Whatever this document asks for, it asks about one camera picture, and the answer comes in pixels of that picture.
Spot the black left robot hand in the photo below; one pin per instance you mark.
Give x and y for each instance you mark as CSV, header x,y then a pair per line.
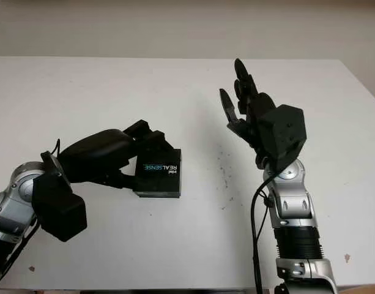
x,y
92,153

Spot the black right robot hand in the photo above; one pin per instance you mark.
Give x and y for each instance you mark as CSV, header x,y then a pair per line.
x,y
260,107

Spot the black RealSense box lid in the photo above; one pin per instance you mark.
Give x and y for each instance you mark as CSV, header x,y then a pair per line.
x,y
161,180

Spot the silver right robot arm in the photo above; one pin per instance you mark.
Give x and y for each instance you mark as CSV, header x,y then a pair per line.
x,y
294,199

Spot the black box base with insert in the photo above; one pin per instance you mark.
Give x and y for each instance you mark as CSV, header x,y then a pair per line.
x,y
159,194

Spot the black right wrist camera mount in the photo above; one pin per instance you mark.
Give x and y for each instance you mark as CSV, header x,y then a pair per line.
x,y
285,134

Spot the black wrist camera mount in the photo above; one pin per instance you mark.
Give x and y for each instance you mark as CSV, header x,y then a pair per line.
x,y
285,134
60,211

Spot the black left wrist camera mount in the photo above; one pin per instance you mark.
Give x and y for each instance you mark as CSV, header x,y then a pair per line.
x,y
60,211

